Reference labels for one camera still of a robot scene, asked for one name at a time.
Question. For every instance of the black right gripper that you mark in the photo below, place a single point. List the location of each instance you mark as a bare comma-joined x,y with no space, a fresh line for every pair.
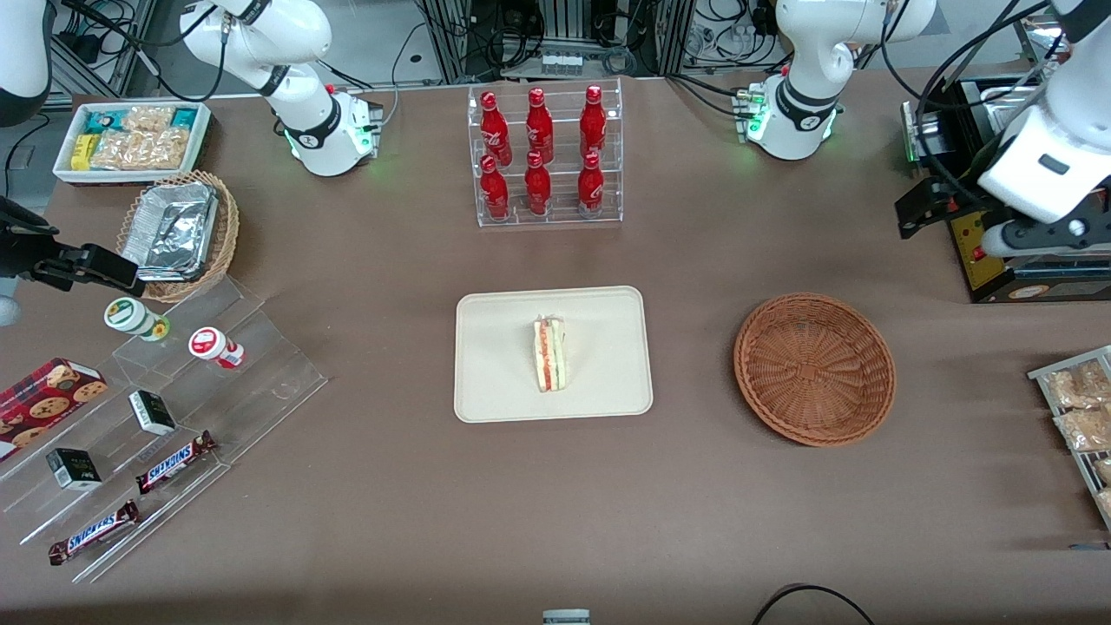
19,249

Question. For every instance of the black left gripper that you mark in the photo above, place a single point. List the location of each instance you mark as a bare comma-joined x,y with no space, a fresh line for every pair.
965,184

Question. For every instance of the triangle sandwich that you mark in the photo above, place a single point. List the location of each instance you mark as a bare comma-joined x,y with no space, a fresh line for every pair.
550,356

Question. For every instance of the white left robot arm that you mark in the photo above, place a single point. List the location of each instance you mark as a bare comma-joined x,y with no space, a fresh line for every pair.
803,113

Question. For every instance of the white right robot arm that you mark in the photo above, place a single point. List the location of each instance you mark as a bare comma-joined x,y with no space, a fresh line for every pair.
308,130

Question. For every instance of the light wicker basket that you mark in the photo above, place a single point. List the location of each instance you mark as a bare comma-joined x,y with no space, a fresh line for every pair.
227,234

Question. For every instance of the metal tray with snack bags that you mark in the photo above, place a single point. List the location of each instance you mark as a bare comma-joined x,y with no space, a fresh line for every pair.
1041,375

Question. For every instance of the brown round wicker basket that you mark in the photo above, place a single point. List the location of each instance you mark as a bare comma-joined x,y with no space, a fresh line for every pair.
814,369

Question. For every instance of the cream plastic tray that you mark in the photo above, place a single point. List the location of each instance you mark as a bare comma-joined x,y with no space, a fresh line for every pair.
495,354

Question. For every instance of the black machine with yellow panel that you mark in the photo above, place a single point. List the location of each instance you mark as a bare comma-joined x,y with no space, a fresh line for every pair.
972,260

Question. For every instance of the green lid yogurt cup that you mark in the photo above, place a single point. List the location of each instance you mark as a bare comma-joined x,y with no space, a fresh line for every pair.
128,314

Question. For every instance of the grey metal box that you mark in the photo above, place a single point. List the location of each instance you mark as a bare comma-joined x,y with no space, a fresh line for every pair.
933,130

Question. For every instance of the stacked aluminium foil trays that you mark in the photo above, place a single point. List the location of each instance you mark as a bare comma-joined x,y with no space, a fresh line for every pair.
169,230

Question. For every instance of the steel food pan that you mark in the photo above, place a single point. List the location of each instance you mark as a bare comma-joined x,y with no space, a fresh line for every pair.
1037,35
1007,121

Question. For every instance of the yellow snack packet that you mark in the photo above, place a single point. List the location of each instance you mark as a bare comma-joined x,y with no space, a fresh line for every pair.
82,152

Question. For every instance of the large clear cracker bag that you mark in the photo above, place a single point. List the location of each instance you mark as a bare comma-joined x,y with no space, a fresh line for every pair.
139,150

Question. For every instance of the red lid yogurt cup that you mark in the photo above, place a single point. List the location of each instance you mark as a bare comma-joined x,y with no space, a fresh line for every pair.
208,344

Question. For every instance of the red tartan cookie box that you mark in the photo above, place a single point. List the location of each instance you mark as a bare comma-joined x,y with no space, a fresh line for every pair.
43,404

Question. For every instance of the teal snack packet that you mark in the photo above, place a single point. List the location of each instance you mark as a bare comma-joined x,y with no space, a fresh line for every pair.
101,122
184,118

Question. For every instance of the small black carton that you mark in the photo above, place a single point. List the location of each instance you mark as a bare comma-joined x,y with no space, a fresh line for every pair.
153,413
74,470

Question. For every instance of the small clear cracker bag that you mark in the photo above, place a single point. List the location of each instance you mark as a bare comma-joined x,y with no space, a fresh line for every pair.
147,118

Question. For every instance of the white rectangular snack bin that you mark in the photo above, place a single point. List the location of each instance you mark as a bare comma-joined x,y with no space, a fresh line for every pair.
204,143

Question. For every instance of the clear acrylic stepped display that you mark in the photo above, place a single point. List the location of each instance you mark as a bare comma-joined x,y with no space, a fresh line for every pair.
260,365

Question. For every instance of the Snickers chocolate bar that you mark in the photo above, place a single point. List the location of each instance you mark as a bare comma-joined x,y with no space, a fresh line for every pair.
94,532
174,463

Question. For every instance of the clear bag of snacks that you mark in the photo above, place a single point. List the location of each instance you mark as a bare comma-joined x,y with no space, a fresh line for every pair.
1081,384
1106,503
1085,430
1104,470

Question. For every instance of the red cola bottle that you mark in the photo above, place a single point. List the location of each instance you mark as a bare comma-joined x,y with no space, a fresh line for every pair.
593,121
538,189
590,189
539,126
495,193
495,130

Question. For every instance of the clear acrylic bottle rack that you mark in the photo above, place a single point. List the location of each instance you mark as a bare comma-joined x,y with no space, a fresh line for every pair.
564,187

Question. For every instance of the white connector block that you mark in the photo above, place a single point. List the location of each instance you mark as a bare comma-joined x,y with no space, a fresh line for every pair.
561,64

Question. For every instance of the small grey device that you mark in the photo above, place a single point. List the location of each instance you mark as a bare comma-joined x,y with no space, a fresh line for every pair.
566,618

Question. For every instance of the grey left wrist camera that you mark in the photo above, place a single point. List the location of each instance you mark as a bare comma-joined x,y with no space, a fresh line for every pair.
994,239

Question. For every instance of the aluminium frame rack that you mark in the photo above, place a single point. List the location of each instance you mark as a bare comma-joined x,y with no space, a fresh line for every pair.
555,26

